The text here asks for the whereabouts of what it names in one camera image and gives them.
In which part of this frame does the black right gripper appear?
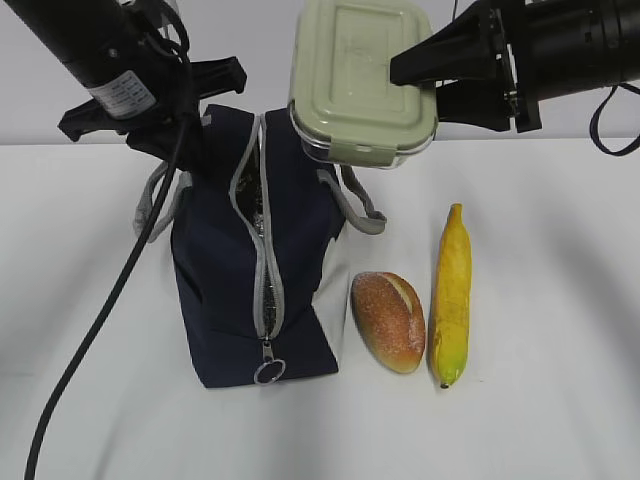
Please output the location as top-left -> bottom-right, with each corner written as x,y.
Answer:
390,1 -> 542,133

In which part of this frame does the brown bread roll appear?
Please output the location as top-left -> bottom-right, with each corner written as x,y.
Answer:
351,271 -> 426,374

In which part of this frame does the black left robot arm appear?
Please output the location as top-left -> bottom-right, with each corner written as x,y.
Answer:
8,1 -> 247,177

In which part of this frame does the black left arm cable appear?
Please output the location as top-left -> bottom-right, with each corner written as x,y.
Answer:
23,0 -> 197,480

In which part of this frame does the navy blue lunch bag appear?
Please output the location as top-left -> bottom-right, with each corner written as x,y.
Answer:
152,105 -> 386,388

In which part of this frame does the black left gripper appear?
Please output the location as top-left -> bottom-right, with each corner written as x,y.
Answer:
58,56 -> 247,191

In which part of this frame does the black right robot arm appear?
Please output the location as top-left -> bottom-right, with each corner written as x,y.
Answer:
390,1 -> 639,132

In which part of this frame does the thin dark right cable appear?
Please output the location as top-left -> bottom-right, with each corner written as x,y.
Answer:
589,82 -> 640,157

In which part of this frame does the green lidded lunch box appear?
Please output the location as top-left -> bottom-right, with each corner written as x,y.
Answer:
288,1 -> 438,169

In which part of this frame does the yellow banana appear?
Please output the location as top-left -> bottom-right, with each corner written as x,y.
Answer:
429,203 -> 472,389

